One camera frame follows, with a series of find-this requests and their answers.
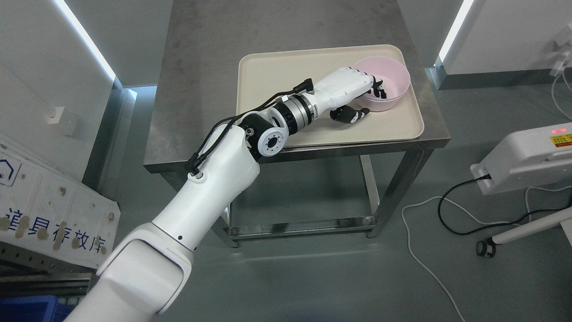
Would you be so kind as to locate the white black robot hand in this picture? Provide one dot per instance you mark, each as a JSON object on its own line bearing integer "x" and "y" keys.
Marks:
{"x": 334, "y": 92}

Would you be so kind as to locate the white machine with warning label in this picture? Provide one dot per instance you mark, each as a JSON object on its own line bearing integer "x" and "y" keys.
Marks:
{"x": 535, "y": 157}

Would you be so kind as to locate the pink bowl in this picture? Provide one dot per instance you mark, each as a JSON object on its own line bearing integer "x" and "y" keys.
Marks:
{"x": 392, "y": 81}

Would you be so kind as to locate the white stand leg with caster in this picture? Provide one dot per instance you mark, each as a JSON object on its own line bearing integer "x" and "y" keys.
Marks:
{"x": 563, "y": 218}

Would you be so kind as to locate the beige plastic tray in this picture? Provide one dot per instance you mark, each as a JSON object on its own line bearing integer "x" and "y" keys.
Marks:
{"x": 261, "y": 75}

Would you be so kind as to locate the white wall socket box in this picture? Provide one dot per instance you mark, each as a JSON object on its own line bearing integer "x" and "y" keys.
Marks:
{"x": 64, "y": 121}

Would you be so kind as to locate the stainless steel table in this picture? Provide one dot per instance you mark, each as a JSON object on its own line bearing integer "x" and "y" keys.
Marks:
{"x": 198, "y": 79}

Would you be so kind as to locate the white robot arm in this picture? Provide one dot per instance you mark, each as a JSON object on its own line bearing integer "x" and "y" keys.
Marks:
{"x": 148, "y": 270}

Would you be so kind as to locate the blue bin corner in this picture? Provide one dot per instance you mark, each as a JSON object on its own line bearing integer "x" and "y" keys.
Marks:
{"x": 45, "y": 308}

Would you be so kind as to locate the white wall plug adapter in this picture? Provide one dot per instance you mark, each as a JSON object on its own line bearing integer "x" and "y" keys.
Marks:
{"x": 562, "y": 60}

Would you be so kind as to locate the white signboard with blue letters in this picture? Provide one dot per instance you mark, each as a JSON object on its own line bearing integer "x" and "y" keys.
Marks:
{"x": 51, "y": 213}

